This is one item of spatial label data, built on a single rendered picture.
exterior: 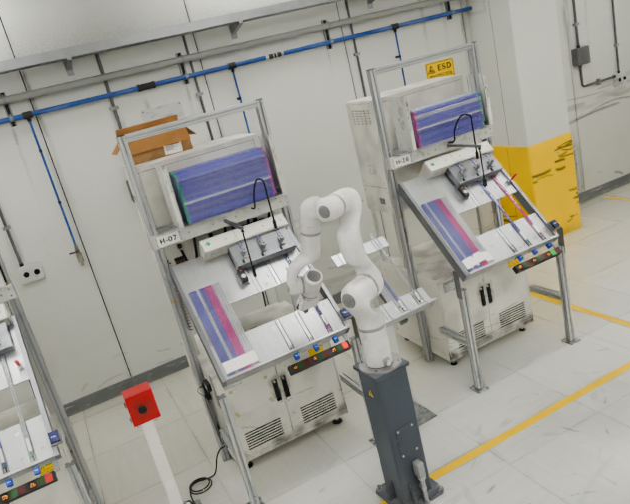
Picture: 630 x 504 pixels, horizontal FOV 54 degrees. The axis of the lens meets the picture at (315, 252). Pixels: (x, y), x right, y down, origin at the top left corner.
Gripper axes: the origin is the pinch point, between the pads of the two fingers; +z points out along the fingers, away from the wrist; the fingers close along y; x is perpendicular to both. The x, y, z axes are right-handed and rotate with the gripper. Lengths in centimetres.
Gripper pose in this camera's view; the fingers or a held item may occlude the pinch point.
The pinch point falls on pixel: (305, 309)
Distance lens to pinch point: 303.6
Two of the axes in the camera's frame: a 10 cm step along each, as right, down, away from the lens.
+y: 8.7, -3.3, 3.6
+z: -1.3, 5.4, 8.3
